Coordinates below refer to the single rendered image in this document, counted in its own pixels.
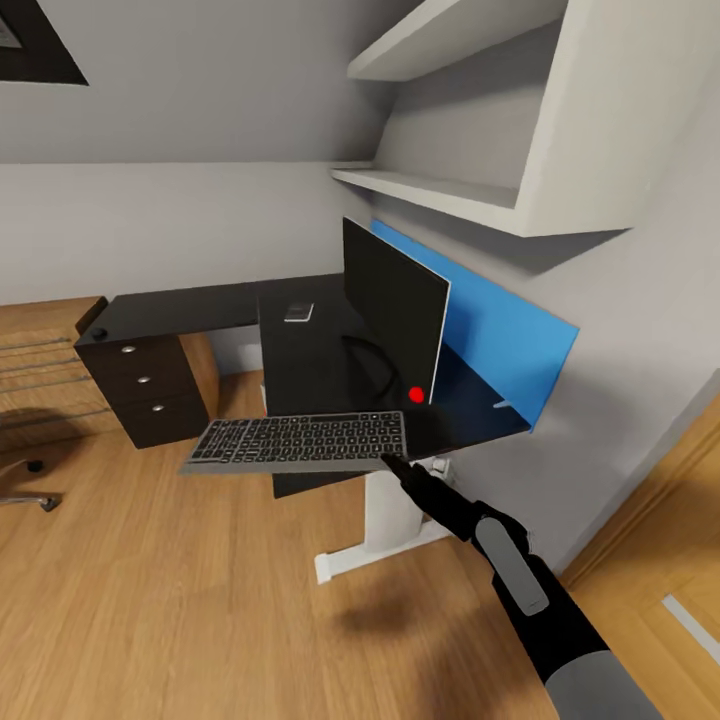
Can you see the monitor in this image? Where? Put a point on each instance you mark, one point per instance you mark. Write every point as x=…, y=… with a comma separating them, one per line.
x=402, y=303

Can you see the door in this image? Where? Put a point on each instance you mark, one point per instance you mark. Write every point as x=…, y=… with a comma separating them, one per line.
x=649, y=580

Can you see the keyboard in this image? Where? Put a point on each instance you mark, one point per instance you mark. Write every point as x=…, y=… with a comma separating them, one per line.
x=300, y=443

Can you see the room divider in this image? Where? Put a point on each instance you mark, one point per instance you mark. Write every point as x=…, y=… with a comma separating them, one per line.
x=518, y=348

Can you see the swivel chair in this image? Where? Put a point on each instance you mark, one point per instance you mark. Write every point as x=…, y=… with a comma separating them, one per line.
x=33, y=466

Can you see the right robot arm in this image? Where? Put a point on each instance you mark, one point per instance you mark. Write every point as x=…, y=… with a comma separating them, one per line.
x=581, y=675

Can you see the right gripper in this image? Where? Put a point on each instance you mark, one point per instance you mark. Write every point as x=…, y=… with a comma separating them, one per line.
x=429, y=493

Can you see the notebook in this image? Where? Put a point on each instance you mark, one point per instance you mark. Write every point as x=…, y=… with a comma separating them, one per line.
x=299, y=312

